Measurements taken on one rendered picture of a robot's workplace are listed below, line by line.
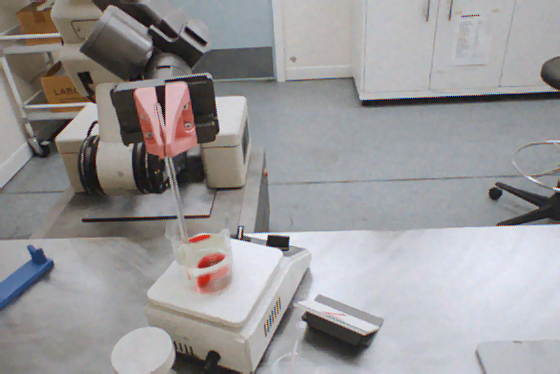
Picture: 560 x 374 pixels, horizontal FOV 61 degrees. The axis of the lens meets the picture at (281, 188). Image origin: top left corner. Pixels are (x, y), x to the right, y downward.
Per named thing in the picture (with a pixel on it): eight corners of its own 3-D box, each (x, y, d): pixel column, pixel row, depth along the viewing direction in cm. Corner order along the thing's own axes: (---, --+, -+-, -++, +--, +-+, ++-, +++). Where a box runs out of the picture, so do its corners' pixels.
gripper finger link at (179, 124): (188, 111, 40) (186, 75, 48) (101, 122, 39) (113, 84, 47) (201, 180, 44) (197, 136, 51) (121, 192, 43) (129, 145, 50)
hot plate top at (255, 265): (199, 236, 61) (198, 230, 60) (286, 255, 57) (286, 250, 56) (144, 302, 52) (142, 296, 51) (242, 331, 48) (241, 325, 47)
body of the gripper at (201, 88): (212, 78, 47) (208, 56, 53) (107, 90, 46) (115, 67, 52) (221, 136, 51) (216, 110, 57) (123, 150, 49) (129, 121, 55)
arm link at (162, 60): (200, 69, 60) (174, 103, 61) (153, 34, 56) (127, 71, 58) (203, 88, 54) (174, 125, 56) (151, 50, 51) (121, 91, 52)
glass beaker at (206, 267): (213, 255, 57) (203, 196, 52) (249, 279, 53) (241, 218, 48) (164, 286, 53) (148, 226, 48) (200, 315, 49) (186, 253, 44)
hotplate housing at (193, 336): (230, 246, 71) (224, 202, 67) (313, 264, 67) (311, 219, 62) (141, 365, 54) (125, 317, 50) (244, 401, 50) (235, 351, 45)
